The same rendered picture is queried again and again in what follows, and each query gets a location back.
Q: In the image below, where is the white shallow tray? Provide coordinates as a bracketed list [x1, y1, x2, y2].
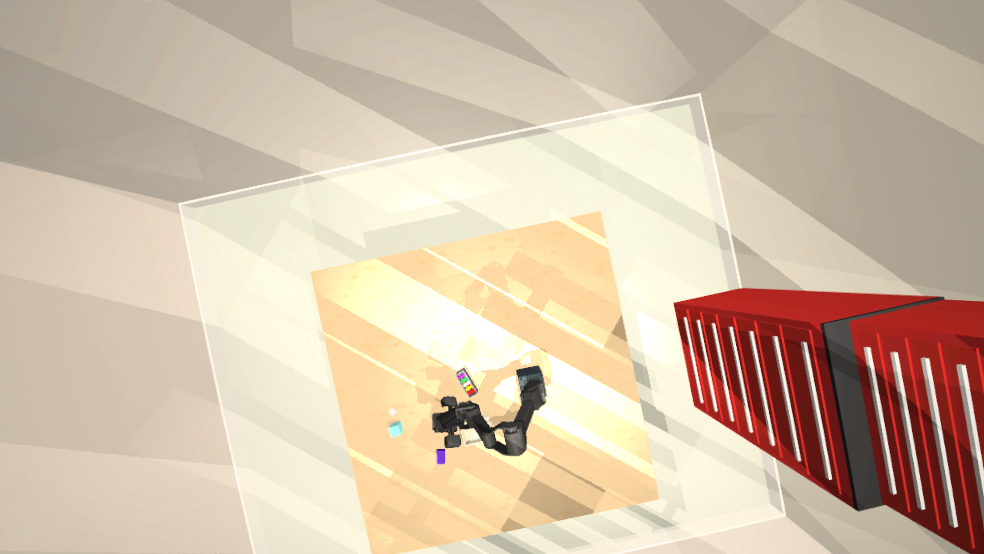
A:
[461, 414, 492, 446]

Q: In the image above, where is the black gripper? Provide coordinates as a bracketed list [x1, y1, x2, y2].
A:
[441, 397, 461, 448]

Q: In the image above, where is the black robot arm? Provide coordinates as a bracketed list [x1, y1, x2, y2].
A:
[431, 377, 547, 457]

